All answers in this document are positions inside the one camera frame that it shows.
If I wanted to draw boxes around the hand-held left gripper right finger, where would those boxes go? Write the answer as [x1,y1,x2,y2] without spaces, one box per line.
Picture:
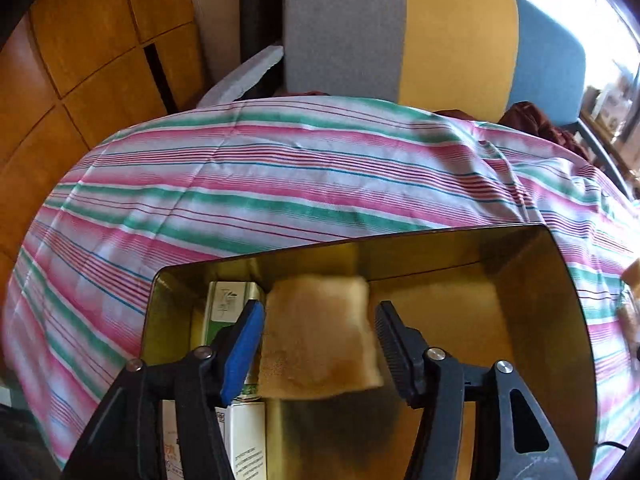
[374,300,581,480]

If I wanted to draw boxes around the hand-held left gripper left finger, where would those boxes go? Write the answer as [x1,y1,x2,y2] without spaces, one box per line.
[60,299,267,480]

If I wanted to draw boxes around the small green white box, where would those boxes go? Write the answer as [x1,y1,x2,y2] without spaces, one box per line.
[206,281,267,348]

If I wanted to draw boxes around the gold metal tin box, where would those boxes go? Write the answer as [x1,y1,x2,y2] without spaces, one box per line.
[139,223,598,480]

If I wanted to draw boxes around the white medicine box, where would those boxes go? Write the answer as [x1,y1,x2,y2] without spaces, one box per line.
[215,385,267,480]

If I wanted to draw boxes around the striped tablecloth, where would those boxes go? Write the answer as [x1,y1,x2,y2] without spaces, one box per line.
[0,95,640,471]

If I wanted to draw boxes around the dark red cloth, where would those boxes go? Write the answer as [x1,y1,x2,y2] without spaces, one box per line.
[432,101,591,161]

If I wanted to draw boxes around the wooden side desk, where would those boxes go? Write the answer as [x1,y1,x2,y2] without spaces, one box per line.
[580,110,640,186]

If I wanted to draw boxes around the grey yellow blue chair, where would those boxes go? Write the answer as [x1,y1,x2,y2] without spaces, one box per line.
[195,0,633,196]

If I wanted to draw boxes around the black rolled mat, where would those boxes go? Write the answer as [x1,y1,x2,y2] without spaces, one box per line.
[239,0,286,96]

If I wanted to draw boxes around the wooden wardrobe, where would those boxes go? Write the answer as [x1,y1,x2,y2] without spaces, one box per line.
[0,0,206,291]

